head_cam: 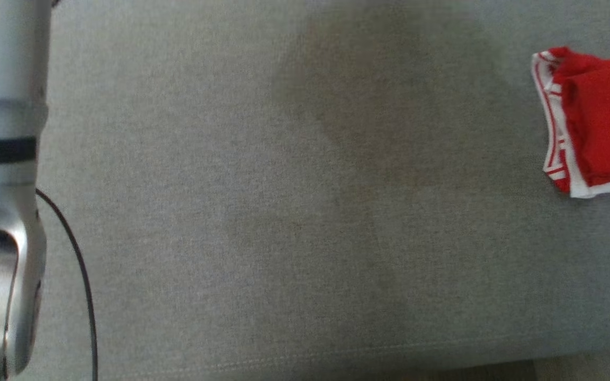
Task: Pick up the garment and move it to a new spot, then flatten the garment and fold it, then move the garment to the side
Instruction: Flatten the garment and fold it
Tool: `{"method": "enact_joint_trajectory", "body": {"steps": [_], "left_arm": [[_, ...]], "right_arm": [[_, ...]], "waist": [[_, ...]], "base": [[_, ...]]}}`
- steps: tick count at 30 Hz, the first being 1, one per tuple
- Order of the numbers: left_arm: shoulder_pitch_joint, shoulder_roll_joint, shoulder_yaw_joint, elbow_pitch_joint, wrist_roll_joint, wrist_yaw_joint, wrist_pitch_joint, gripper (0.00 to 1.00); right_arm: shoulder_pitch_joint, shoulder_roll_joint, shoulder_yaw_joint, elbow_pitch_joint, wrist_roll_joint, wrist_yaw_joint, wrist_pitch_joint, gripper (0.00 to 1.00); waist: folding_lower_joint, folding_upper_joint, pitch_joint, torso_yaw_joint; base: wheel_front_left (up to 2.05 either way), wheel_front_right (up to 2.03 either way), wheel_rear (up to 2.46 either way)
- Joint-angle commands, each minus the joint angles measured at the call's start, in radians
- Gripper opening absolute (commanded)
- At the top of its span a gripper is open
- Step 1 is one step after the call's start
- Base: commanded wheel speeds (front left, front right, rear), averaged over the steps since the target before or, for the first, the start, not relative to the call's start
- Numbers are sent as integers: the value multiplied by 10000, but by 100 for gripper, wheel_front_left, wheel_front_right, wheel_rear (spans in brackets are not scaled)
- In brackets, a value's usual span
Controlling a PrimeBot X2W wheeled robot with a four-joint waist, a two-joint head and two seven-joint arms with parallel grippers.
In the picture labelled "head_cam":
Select red white basketball jersey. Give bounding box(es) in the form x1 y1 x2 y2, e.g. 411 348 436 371
530 46 610 200

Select large grey sofa chaise cushion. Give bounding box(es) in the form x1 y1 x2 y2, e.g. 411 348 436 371
14 0 610 381

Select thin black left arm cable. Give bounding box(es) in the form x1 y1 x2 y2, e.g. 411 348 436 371
35 188 99 381

